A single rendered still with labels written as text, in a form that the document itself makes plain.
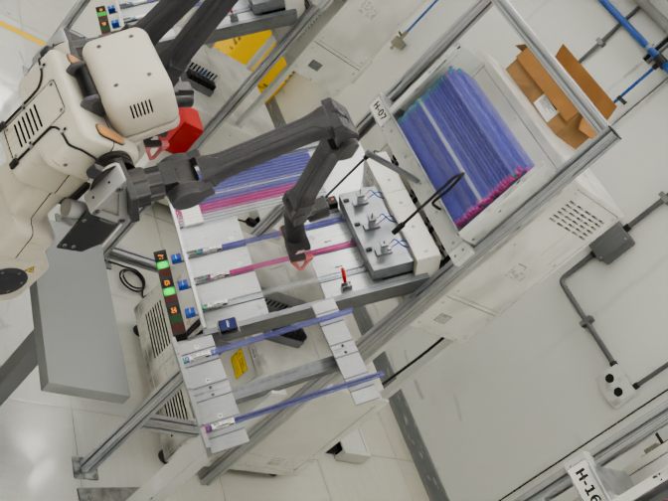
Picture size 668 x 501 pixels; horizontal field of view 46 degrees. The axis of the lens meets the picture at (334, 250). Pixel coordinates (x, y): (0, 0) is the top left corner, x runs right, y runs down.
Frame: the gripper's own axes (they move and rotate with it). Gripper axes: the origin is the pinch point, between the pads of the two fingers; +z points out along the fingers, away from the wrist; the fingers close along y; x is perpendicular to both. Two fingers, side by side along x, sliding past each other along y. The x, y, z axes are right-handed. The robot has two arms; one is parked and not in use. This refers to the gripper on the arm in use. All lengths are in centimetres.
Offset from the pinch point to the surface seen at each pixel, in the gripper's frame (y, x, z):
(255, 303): -3.3, 14.4, 13.7
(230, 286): 5.3, 20.6, 13.6
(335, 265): 3.8, -13.0, 14.3
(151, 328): 42, 51, 76
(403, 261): -5.2, -32.0, 8.7
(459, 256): -12.8, -46.9, 2.9
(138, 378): 28, 60, 86
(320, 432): -11, -2, 96
